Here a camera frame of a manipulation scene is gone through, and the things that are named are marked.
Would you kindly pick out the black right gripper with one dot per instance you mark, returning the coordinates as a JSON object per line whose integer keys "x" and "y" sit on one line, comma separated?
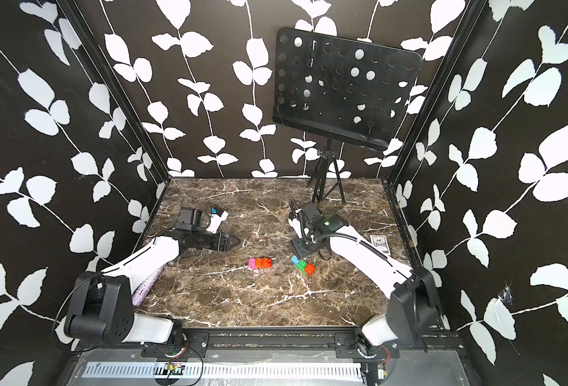
{"x": 301, "y": 251}

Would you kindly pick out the orange lego brick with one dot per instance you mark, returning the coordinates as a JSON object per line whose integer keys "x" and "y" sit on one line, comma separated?
{"x": 263, "y": 263}

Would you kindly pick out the white perforated cable duct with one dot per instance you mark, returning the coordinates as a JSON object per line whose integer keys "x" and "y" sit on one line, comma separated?
{"x": 191, "y": 371}

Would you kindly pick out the red lego brick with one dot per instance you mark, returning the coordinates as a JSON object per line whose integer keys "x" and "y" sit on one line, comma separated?
{"x": 309, "y": 269}

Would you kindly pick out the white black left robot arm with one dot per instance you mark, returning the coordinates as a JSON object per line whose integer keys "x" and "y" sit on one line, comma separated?
{"x": 100, "y": 309}

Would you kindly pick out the green lego brick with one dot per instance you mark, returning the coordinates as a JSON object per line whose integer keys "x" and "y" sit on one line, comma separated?
{"x": 301, "y": 265}

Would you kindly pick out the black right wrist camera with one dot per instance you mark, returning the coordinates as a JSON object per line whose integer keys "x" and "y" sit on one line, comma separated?
{"x": 311, "y": 217}

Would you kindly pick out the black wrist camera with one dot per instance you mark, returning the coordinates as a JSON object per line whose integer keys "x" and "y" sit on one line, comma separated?
{"x": 311, "y": 217}
{"x": 188, "y": 220}

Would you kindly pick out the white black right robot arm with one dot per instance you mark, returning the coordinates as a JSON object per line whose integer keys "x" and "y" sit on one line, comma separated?
{"x": 414, "y": 305}

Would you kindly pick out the black mounting rail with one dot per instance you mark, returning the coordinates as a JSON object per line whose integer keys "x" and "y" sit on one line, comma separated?
{"x": 342, "y": 340}

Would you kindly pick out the black music stand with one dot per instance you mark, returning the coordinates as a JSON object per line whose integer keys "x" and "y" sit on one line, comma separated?
{"x": 343, "y": 90}

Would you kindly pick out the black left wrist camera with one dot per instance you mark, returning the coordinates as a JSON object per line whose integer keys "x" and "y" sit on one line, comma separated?
{"x": 188, "y": 220}

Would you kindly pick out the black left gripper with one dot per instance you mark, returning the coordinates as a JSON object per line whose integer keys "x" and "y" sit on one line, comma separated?
{"x": 224, "y": 246}

